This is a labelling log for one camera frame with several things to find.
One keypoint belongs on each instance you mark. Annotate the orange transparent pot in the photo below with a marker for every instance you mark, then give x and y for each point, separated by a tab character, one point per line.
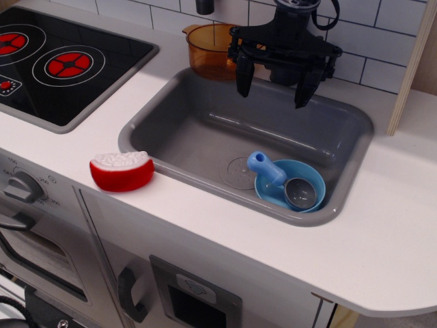
208	51

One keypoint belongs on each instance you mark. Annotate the blue handled grey spoon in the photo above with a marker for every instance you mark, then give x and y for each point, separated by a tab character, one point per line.
299	193

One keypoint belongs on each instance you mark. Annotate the wooden side post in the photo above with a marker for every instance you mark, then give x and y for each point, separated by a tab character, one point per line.
413	64

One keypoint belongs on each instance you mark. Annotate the grey oven door handle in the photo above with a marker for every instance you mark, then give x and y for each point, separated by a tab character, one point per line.
17	222

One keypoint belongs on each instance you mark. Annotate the light blue bowl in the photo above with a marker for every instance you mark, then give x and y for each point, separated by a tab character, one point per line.
294	169

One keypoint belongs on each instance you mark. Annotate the grey cabinet door handle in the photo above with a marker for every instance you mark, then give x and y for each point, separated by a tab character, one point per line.
125	283

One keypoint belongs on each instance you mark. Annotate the red rice bowl toy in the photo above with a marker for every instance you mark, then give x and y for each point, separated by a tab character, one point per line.
121	172

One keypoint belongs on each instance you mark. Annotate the grey oven knob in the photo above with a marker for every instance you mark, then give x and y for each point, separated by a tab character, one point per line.
24	188

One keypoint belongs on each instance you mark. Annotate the dark grey faucet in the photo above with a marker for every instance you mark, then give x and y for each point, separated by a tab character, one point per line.
284	76

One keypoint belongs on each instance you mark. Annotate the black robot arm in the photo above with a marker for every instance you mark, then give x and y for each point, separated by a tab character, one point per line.
296	3

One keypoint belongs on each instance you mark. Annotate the grey plastic sink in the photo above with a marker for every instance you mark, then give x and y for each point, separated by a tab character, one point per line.
201	132

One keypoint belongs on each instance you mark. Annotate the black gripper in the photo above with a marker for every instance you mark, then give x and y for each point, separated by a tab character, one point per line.
285	41

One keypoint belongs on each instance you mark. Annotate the grey dishwasher panel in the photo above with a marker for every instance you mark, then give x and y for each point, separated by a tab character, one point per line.
194	302

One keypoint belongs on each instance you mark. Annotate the black toy stove top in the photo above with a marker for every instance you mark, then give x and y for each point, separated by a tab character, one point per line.
55	73

